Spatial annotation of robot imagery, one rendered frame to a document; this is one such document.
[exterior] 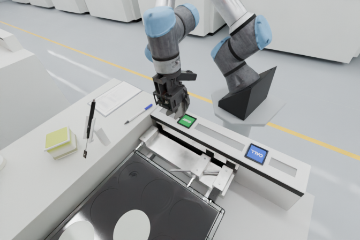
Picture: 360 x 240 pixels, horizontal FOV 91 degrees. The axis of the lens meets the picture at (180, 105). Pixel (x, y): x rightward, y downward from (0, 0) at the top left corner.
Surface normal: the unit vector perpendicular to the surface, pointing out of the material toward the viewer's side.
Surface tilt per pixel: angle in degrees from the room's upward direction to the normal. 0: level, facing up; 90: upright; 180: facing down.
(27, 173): 0
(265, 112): 0
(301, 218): 0
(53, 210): 90
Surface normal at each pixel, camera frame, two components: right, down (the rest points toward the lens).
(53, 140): -0.09, -0.73
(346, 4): -0.58, 0.59
